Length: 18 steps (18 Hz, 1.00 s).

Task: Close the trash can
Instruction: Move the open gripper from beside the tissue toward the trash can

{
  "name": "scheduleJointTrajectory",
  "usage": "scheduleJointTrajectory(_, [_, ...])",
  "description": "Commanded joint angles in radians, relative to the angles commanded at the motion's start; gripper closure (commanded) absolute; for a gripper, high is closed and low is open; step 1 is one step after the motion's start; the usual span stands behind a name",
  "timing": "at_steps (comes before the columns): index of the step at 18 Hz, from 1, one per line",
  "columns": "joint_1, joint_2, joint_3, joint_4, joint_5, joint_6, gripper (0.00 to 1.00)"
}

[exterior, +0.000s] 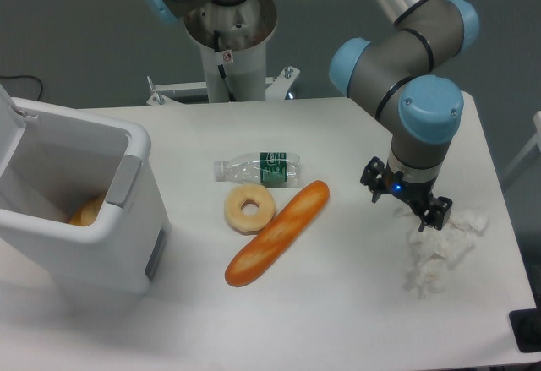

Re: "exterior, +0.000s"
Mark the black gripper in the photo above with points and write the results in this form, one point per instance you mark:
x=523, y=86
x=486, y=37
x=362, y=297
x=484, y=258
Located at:
x=412, y=186

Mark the white trash can lid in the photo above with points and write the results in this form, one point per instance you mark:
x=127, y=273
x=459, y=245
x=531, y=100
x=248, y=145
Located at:
x=15, y=123

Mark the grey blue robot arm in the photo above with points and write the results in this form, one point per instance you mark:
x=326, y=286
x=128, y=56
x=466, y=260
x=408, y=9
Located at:
x=392, y=81

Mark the bread inside trash can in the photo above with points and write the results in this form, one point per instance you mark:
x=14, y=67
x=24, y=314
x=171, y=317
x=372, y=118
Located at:
x=88, y=212

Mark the white trash can body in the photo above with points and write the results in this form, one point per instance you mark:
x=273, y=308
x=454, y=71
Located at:
x=74, y=156

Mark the crumpled white tissue paper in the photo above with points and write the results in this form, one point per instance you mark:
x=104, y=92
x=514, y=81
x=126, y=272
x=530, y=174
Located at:
x=432, y=254

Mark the orange baguette bread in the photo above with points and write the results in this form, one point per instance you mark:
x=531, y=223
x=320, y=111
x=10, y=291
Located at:
x=265, y=249

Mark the clear plastic bottle green label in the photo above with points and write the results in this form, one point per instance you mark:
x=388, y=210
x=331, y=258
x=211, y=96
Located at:
x=277, y=169

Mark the beige donut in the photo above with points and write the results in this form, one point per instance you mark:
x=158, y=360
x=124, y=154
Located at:
x=249, y=207

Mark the black device at table edge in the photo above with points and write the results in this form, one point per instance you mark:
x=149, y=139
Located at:
x=525, y=324

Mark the white frame at right edge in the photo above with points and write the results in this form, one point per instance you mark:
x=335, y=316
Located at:
x=525, y=157

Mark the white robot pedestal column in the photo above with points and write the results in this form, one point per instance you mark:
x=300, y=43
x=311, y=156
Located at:
x=232, y=44

